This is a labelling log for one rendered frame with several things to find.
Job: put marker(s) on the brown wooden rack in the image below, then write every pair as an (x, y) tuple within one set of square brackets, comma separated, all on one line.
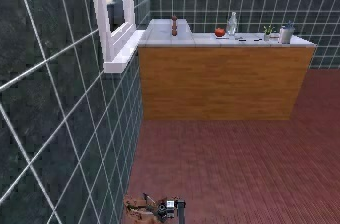
[(134, 216)]

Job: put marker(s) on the brown pepper mill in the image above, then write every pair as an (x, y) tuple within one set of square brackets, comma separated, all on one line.
[(174, 26)]

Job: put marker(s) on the grey utensil container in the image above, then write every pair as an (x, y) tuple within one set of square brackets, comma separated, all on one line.
[(286, 35)]

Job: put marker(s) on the red tomato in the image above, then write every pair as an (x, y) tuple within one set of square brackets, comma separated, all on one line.
[(220, 32)]

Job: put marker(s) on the white framed window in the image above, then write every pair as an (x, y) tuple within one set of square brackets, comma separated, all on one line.
[(116, 40)]

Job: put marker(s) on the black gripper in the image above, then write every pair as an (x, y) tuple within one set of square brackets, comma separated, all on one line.
[(162, 210)]

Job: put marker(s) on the small green potted plant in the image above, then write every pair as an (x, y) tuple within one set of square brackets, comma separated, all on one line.
[(268, 32)]

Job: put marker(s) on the wooden counter with grey top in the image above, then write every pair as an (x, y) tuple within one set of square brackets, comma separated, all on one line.
[(221, 83)]

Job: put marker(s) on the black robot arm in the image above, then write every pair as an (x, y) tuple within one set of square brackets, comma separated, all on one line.
[(181, 213)]

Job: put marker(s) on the clear glass bottle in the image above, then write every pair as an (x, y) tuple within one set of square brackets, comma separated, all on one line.
[(232, 25)]

